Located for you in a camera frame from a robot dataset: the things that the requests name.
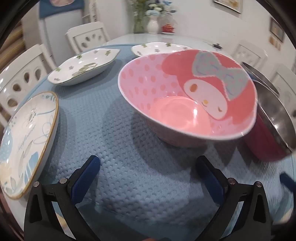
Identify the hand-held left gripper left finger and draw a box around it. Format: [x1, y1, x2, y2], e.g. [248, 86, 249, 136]
[24, 155, 101, 241]

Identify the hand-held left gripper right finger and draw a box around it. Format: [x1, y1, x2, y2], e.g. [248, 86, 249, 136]
[195, 155, 275, 241]

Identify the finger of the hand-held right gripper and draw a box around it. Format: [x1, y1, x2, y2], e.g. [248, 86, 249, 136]
[279, 171, 296, 192]

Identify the red steel-lined bowl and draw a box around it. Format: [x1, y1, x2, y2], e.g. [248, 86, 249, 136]
[243, 80, 296, 162]

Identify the pink cartoon bowl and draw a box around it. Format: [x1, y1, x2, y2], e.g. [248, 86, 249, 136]
[117, 49, 258, 148]

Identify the blue quilted table mat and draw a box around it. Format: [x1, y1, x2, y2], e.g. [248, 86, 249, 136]
[20, 43, 296, 241]

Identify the round gold-rimmed flower plate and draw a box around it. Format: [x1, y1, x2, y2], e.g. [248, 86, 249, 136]
[0, 91, 60, 200]

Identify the white dining chair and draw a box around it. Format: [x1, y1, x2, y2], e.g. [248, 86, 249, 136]
[0, 44, 57, 129]
[231, 39, 269, 68]
[65, 21, 110, 55]
[269, 63, 296, 103]

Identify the stainless steel bowl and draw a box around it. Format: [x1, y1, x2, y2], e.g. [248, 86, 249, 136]
[242, 62, 281, 97]

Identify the white square green-print plate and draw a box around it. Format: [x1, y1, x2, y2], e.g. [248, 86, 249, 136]
[131, 42, 197, 58]
[47, 48, 121, 86]

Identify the striped woven blind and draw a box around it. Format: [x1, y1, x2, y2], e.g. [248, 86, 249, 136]
[0, 23, 24, 71]

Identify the small red lidded pot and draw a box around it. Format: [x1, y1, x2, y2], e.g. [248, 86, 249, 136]
[161, 23, 176, 35]

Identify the glass vase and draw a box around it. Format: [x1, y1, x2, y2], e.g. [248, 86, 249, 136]
[133, 18, 145, 34]

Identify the white ceramic vase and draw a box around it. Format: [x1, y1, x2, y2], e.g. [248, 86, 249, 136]
[147, 17, 160, 35]

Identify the blue refrigerator cover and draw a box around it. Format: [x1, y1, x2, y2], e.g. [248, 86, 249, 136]
[38, 0, 84, 19]

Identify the flower bouquet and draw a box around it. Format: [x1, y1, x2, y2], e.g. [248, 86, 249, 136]
[131, 0, 176, 22]

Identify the framed wall picture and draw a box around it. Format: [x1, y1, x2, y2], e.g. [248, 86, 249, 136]
[212, 0, 243, 14]
[269, 18, 285, 43]

